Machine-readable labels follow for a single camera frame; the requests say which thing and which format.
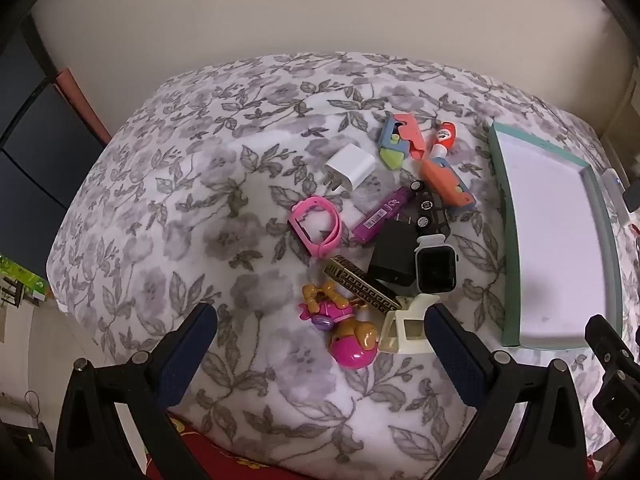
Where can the orange blue toy knife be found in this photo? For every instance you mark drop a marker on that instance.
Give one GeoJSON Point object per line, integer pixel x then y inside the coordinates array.
{"type": "Point", "coordinates": [447, 182]}

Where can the green box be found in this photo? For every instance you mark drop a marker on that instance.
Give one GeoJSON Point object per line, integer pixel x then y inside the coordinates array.
{"type": "Point", "coordinates": [20, 275]}

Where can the red patterned cloth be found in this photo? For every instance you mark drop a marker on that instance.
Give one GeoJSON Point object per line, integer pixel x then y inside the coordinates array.
{"type": "Point", "coordinates": [200, 455]}

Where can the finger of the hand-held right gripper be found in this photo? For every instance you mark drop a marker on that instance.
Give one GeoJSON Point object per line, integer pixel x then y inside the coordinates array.
{"type": "Point", "coordinates": [605, 340]}

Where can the black toy car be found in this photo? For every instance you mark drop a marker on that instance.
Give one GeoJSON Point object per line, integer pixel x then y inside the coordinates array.
{"type": "Point", "coordinates": [432, 210]}

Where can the white smartwatch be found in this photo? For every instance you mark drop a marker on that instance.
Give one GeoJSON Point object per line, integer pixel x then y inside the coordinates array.
{"type": "Point", "coordinates": [435, 267]}

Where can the cream hair claw clip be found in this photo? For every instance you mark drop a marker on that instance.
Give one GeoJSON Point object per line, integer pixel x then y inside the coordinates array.
{"type": "Point", "coordinates": [405, 332]}

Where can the white power strip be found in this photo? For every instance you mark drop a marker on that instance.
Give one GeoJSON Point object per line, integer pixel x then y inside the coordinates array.
{"type": "Point", "coordinates": [617, 195]}

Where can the purple tube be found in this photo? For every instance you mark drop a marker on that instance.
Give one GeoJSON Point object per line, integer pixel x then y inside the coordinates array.
{"type": "Point", "coordinates": [380, 212]}

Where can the pink watch band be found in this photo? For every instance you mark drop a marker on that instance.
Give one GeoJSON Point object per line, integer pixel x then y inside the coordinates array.
{"type": "Point", "coordinates": [332, 232]}

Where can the teal white box tray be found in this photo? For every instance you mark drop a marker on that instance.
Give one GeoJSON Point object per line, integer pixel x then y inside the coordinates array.
{"type": "Point", "coordinates": [555, 240]}

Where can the reddish wooden board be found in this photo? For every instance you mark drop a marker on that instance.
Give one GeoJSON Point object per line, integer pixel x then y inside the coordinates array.
{"type": "Point", "coordinates": [85, 105]}

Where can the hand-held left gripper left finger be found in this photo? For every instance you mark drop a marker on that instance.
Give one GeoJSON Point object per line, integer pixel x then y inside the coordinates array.
{"type": "Point", "coordinates": [192, 342]}

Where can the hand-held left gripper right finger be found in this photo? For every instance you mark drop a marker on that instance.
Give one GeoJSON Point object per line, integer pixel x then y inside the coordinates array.
{"type": "Point", "coordinates": [452, 355]}

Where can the dark cabinet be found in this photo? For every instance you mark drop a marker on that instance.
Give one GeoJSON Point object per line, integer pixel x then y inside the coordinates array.
{"type": "Point", "coordinates": [30, 160]}

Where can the black charger plug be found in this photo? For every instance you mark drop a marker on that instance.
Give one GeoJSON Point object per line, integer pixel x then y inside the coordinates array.
{"type": "Point", "coordinates": [395, 255]}

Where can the white charger plug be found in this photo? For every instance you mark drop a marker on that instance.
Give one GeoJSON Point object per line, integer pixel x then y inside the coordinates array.
{"type": "Point", "coordinates": [350, 165]}

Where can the pink toy dog figure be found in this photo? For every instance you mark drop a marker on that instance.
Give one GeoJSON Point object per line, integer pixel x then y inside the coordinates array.
{"type": "Point", "coordinates": [345, 340]}

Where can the grey floral blanket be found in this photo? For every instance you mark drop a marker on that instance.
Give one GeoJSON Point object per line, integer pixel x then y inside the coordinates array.
{"type": "Point", "coordinates": [200, 185]}

